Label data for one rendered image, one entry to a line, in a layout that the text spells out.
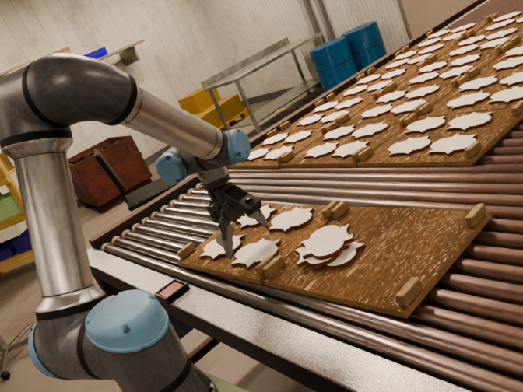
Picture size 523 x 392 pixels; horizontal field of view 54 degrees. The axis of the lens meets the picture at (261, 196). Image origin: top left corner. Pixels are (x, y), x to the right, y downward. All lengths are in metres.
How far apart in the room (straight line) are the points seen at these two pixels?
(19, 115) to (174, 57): 8.24
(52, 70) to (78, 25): 7.58
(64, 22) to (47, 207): 7.52
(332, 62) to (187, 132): 5.73
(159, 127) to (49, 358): 0.44
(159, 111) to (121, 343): 0.41
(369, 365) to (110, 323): 0.43
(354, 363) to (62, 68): 0.68
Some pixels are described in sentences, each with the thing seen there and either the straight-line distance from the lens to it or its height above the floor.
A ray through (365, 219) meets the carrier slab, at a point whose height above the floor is 0.94.
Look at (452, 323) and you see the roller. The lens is 0.95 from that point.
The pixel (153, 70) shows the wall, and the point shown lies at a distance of 8.83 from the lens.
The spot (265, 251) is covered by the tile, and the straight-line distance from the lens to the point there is 1.35.
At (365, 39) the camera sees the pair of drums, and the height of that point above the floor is 0.62.
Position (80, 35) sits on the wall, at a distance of 8.41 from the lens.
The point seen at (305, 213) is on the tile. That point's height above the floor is 0.95.
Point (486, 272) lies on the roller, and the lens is 1.05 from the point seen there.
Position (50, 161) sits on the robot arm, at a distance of 0.92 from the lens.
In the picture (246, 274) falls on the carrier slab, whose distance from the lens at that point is 1.31.
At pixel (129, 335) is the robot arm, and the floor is 1.17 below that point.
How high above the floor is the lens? 1.51
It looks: 19 degrees down
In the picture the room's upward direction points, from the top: 24 degrees counter-clockwise
